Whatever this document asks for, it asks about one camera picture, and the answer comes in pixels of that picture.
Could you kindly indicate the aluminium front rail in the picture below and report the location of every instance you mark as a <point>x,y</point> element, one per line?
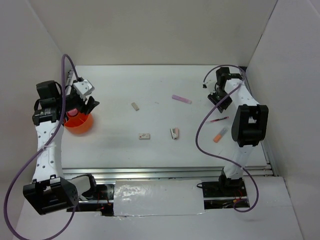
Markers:
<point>153,173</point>

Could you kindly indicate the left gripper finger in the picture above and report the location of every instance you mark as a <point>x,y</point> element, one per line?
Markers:
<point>86,108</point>
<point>93,104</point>

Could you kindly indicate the beige eraser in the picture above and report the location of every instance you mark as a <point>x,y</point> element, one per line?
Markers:
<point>135,106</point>

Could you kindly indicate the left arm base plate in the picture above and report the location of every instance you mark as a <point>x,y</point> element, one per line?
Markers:
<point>101,201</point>

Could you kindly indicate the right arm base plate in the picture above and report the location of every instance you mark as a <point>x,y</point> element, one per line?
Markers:
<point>217,197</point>

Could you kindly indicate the red pen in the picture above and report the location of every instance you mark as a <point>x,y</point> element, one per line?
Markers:
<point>218,119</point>

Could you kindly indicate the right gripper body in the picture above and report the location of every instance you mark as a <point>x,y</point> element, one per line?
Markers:
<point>220,96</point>

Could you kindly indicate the staples box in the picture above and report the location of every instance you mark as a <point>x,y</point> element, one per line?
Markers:
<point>144,136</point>

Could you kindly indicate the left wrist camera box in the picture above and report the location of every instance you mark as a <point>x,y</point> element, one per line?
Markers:
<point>83,88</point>

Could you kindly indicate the pink mini stapler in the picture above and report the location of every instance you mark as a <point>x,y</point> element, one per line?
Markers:
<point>174,133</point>

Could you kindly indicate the white cover sheet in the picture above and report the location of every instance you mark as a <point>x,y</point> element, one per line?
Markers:
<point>158,198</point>

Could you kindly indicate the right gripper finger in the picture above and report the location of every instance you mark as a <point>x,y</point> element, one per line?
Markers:
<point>224,104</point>
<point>213,97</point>

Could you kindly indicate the orange round pen holder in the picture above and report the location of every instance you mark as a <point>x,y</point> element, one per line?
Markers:
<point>79,123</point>

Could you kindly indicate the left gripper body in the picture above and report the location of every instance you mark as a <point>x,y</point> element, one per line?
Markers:
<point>73,101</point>

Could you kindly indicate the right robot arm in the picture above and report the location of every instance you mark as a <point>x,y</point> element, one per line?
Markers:
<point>249,124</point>

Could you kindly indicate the lilac highlighter marker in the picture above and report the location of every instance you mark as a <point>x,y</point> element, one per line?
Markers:
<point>181,99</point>

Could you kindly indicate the orange highlighter marker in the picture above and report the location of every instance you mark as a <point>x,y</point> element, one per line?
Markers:
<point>220,135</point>

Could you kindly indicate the pink round container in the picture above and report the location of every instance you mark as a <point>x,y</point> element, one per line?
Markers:
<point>72,113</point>

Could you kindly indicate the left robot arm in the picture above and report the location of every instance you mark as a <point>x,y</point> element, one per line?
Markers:
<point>49,191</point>

